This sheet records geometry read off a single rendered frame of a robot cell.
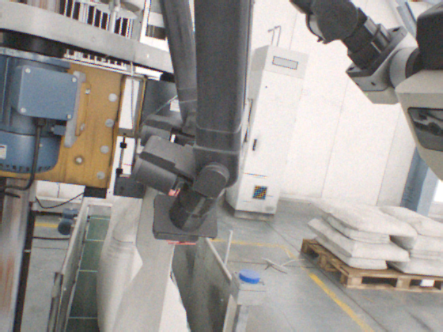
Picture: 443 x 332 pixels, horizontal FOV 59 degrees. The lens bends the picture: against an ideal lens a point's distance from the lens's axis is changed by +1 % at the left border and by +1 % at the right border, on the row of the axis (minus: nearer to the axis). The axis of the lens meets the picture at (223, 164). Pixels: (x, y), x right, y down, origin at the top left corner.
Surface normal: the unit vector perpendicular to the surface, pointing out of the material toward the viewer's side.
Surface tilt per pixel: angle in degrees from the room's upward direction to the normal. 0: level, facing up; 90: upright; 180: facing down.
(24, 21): 90
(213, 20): 125
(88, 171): 90
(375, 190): 90
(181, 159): 39
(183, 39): 103
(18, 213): 90
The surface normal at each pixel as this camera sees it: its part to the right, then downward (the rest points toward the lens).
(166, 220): 0.35, -0.55
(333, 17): 0.07, 0.39
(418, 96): -0.85, 0.52
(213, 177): -0.22, 0.64
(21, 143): 0.37, 0.22
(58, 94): 0.63, 0.22
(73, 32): 0.80, 0.23
